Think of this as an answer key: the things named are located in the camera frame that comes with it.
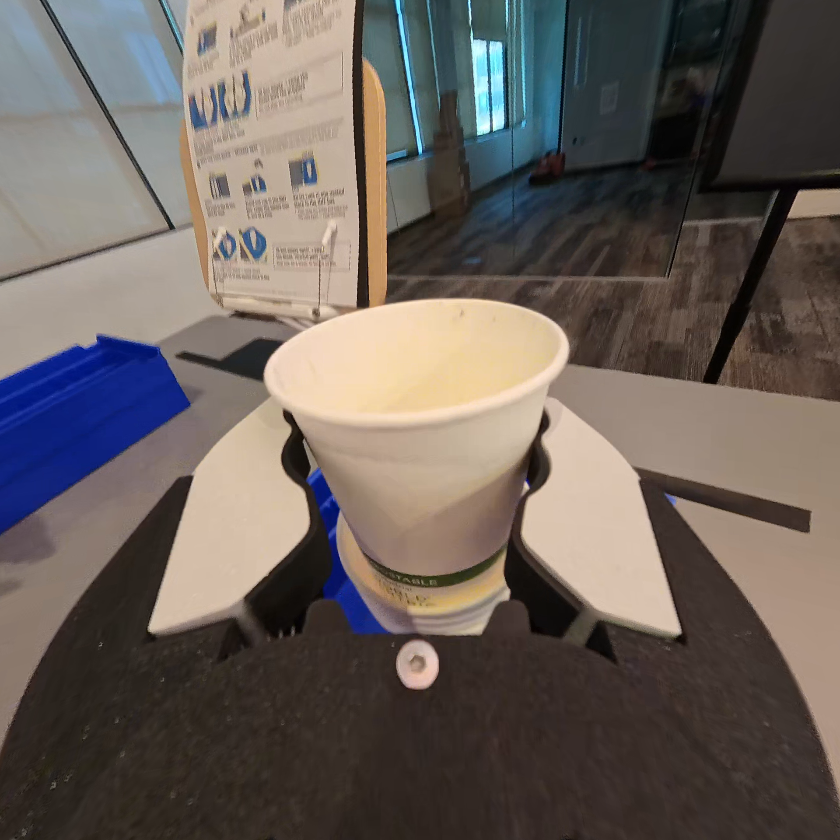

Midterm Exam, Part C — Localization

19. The stack of nested white cups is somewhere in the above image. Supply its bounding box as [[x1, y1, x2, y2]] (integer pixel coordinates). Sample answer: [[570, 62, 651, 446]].
[[335, 519, 513, 637]]

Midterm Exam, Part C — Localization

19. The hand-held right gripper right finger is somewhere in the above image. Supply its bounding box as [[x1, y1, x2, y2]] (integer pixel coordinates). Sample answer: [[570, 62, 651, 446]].
[[506, 398, 683, 644]]

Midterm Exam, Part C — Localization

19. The wooden instruction board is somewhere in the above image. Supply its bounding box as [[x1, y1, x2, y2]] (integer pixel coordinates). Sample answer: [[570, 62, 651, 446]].
[[180, 0, 389, 322]]

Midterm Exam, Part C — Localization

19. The white paper cup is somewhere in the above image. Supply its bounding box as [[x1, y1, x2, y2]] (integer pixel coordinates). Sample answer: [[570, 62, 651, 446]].
[[264, 300, 571, 588]]

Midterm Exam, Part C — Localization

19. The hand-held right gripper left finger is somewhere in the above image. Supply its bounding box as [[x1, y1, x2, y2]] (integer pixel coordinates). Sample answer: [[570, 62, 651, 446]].
[[147, 398, 336, 644]]

